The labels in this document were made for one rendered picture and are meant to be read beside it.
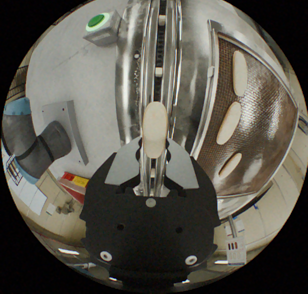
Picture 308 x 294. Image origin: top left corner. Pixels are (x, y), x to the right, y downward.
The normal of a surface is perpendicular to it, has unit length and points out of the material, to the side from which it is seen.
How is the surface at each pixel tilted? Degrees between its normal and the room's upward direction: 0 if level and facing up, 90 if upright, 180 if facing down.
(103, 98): 0
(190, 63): 0
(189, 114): 0
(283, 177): 90
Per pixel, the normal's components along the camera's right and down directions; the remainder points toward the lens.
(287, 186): -1.00, -0.06
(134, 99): -0.02, 0.49
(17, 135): 0.93, 0.37
